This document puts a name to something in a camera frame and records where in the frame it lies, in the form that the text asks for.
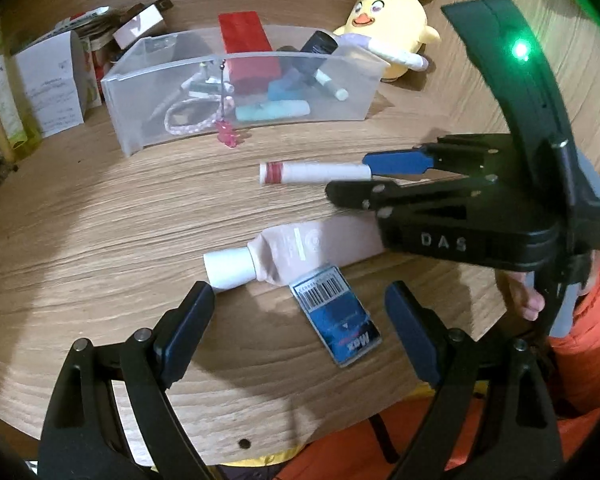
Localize clear plastic bin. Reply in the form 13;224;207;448
100;27;391;157

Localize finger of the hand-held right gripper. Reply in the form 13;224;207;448
362;134;518;177
325;176;511;219

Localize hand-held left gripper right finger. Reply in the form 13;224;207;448
384;281;563;480

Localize teal tube with white cap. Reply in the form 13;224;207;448
235;100;311;121

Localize blue card pack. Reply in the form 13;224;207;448
289;265;383;367

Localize person's right hand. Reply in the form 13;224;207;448
497;271;547;322

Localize red box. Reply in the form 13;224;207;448
218;10;281;96

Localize pink braided cord with charm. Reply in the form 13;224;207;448
164;60;243;150

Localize dark green glass bottle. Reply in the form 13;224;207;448
277;30;340;83

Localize white carton box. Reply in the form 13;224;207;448
11;30;88;138

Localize white stick with red cap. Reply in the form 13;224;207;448
259;161;373;187

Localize yellow chick plush toy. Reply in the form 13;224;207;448
332;0;441;81

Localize pink tube with white cap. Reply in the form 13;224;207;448
203;215;381;292

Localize person's orange clothing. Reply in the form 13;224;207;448
275;260;600;480

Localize small white cardboard box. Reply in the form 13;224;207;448
112;0;173;47

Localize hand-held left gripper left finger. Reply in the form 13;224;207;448
39;281;217;480

